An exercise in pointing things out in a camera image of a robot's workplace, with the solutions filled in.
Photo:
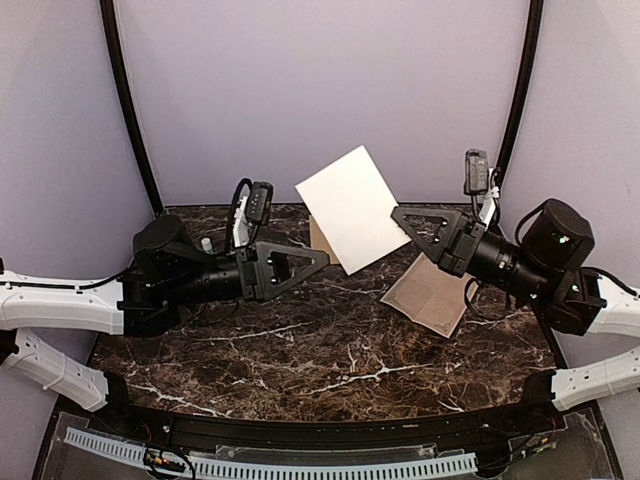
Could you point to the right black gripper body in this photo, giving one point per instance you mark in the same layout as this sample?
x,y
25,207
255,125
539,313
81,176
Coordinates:
x,y
462,246

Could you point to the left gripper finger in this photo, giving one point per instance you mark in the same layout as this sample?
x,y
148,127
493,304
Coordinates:
x,y
272,283
267,252

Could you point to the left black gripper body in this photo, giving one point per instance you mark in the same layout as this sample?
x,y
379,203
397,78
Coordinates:
x,y
248,271

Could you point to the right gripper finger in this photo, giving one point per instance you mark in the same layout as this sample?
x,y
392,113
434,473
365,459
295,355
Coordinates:
x,y
431,239
421,223

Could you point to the brown paper envelope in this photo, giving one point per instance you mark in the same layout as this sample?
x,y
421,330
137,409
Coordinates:
x,y
318,240

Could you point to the beige ornate letter sheet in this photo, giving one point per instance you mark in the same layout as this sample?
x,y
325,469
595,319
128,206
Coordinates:
x,y
352,205

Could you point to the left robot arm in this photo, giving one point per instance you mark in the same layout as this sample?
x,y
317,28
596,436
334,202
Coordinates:
x,y
143,301

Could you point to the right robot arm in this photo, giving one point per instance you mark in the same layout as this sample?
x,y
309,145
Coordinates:
x,y
545,270

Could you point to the white green glue stick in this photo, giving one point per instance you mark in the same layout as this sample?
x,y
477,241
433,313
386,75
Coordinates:
x,y
207,246

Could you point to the black front table rail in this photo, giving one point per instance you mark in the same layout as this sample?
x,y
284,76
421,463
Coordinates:
x,y
486,428

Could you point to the white slotted cable duct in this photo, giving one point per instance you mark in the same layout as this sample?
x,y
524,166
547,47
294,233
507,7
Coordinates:
x,y
237,464

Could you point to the right black corner post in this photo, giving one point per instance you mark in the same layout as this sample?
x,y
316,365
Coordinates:
x,y
521,89

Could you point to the black corner post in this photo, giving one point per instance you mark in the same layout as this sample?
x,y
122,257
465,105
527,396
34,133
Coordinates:
x,y
123,90
521,89

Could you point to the left black corner post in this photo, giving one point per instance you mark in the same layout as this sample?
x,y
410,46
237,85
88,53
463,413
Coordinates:
x,y
123,90

